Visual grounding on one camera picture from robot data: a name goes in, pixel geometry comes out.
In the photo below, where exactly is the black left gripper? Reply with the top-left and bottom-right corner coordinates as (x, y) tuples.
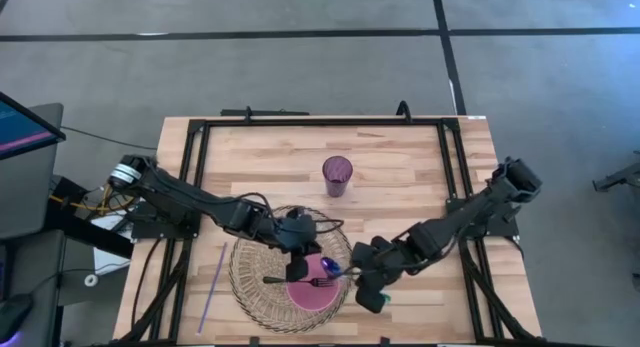
(272, 209), (324, 284)

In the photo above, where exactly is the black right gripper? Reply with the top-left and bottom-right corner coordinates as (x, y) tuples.
(343, 236), (401, 314)

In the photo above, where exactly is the purple spoon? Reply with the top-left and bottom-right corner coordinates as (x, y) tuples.
(319, 256), (359, 281)

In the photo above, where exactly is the dark fork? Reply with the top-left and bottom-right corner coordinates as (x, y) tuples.
(263, 275), (336, 288)

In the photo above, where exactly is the pink bowl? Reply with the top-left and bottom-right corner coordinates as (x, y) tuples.
(285, 254), (342, 312)

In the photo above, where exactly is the purple straw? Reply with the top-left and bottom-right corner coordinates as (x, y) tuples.
(197, 241), (229, 337)

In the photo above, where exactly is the round woven straw placemat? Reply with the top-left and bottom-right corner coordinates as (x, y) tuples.
(228, 205), (354, 334)

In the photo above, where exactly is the purple plastic cup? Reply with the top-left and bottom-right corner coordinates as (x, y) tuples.
(321, 155), (355, 198)

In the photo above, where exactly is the white paper sheet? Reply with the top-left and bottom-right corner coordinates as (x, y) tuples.
(92, 211), (134, 276)

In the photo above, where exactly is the black floor device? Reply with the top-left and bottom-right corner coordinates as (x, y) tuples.
(592, 151), (640, 193)

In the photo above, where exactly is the tilted desk monitor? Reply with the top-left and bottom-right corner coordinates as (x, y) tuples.
(0, 91), (67, 161)

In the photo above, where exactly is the black left wrist camera cable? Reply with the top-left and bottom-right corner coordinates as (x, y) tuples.
(234, 191), (346, 238)

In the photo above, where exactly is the black table frame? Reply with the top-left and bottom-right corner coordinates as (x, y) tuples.
(112, 114), (544, 347)

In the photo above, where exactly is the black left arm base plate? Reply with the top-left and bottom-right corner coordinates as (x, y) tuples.
(130, 200), (201, 241)

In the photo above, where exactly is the yellow cable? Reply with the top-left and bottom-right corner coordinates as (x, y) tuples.
(49, 184), (136, 213)

